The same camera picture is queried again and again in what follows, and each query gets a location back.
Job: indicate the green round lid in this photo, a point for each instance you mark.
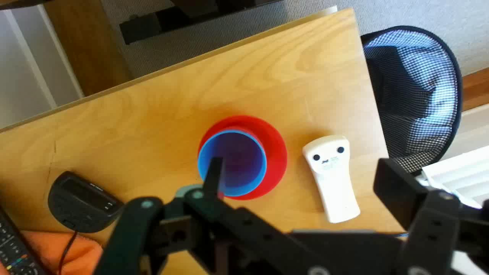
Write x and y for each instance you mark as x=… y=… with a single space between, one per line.
x=185 y=191

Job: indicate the brown wooden cabinet panel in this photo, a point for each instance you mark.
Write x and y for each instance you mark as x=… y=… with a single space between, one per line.
x=86 y=46

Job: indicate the red plastic cup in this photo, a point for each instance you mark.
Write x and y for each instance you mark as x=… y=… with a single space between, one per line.
x=275 y=153

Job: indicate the black button remote control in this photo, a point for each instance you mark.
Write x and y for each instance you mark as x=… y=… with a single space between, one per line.
x=12 y=249

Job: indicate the white handheld remote device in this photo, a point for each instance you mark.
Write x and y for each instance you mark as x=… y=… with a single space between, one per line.
x=333 y=177

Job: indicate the orange cloth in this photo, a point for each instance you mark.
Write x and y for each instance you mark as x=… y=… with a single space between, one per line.
x=51 y=249

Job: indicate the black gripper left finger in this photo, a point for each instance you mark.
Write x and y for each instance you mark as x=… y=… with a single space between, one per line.
x=153 y=234

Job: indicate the blue plastic cup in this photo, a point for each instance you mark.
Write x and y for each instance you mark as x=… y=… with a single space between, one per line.
x=245 y=158

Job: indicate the white ribbed panel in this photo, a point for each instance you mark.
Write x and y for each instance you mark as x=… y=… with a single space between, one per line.
x=459 y=173

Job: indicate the white shelf unit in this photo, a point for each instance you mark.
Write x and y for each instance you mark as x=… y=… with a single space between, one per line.
x=31 y=66

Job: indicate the black rounded electronic device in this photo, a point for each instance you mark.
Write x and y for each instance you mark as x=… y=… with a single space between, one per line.
x=81 y=203

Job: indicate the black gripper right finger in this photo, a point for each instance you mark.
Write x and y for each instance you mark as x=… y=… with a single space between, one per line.
x=437 y=229

